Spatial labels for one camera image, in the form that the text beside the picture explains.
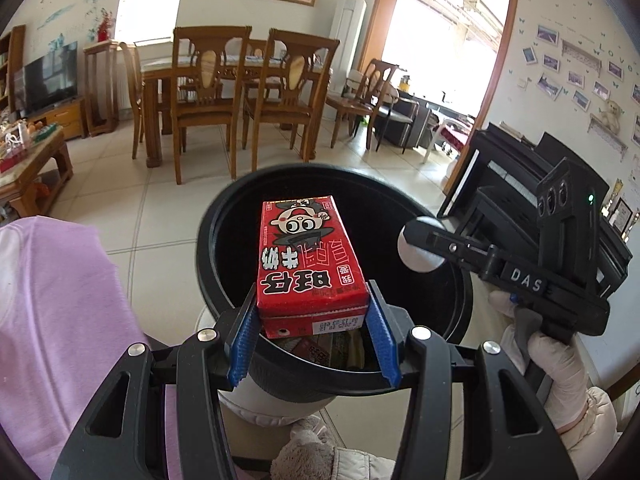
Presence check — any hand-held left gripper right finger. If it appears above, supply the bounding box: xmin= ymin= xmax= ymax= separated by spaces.
xmin=367 ymin=281 xmax=558 ymax=480

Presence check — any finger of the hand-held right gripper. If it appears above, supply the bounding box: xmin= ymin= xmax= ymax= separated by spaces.
xmin=400 ymin=217 xmax=501 ymax=281
xmin=452 ymin=186 xmax=543 ymax=251

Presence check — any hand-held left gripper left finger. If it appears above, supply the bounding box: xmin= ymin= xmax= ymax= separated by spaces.
xmin=75 ymin=284 xmax=261 ymax=480

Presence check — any red cartoon drink carton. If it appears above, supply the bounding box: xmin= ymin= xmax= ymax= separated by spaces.
xmin=256 ymin=195 xmax=372 ymax=340

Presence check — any black trash bin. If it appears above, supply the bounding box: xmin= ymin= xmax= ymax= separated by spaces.
xmin=197 ymin=162 xmax=473 ymax=403

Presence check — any person's right forearm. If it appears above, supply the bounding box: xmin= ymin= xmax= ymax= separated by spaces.
xmin=552 ymin=385 xmax=621 ymax=480

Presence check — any person's right hand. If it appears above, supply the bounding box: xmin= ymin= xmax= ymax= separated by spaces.
xmin=487 ymin=290 xmax=591 ymax=432

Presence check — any black upright piano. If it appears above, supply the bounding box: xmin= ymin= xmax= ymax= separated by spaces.
xmin=442 ymin=121 xmax=633 ymax=281

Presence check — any red and white chair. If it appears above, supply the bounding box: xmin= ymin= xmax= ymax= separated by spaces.
xmin=422 ymin=115 xmax=476 ymax=165

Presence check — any white round container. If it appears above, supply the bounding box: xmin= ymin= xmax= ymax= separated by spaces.
xmin=192 ymin=305 xmax=346 ymax=428

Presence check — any framed certificate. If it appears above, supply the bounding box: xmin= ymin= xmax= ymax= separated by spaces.
xmin=612 ymin=197 xmax=633 ymax=231

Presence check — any grey plush cloth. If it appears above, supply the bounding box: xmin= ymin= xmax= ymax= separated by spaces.
xmin=271 ymin=416 xmax=341 ymax=480

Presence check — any cream padded jacket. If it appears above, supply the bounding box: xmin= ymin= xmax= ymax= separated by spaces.
xmin=327 ymin=446 xmax=401 ymax=480

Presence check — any teddy bear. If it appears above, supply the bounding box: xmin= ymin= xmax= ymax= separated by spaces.
xmin=597 ymin=100 xmax=623 ymax=133

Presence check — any purple printed blanket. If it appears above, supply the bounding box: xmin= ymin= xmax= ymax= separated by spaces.
xmin=0 ymin=215 xmax=181 ymax=480

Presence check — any white standing air conditioner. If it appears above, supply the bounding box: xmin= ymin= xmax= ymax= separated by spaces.
xmin=332 ymin=0 xmax=367 ymax=96

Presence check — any wooden dining table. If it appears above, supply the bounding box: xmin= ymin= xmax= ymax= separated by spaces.
xmin=140 ymin=52 xmax=331 ymax=168

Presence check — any wooden coffee table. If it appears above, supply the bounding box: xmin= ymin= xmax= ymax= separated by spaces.
xmin=0 ymin=125 xmax=75 ymax=218

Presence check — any white radiator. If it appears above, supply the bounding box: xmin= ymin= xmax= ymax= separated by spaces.
xmin=117 ymin=77 xmax=136 ymax=111

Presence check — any wooden TV cabinet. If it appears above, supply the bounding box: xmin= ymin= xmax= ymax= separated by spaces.
xmin=20 ymin=97 xmax=87 ymax=141

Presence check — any coffee table clutter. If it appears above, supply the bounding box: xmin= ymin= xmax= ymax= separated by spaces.
xmin=0 ymin=110 xmax=56 ymax=173

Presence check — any tall wooden plant stand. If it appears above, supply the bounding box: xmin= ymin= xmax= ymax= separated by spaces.
xmin=82 ymin=40 xmax=121 ymax=137

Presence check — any black television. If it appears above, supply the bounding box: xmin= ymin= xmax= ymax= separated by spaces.
xmin=12 ymin=40 xmax=79 ymax=118

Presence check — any red vase with plant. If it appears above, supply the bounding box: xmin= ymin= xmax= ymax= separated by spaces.
xmin=95 ymin=9 xmax=115 ymax=42

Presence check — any window with roller blind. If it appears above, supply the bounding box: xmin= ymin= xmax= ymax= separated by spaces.
xmin=117 ymin=0 xmax=186 ymax=46

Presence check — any wooden bookshelf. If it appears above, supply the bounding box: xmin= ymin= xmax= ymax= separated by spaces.
xmin=0 ymin=25 xmax=27 ymax=113

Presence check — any white wall shelf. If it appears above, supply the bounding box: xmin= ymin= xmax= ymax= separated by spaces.
xmin=589 ymin=112 xmax=628 ymax=156
xmin=561 ymin=40 xmax=603 ymax=78

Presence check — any group of wall photo frames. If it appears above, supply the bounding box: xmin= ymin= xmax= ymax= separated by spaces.
xmin=522 ymin=24 xmax=640 ymax=146

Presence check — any wooden door frame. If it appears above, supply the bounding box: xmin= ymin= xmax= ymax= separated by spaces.
xmin=367 ymin=0 xmax=521 ymax=161

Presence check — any blue wall decal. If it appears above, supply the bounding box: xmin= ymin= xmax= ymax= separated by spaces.
xmin=37 ymin=0 xmax=113 ymax=31

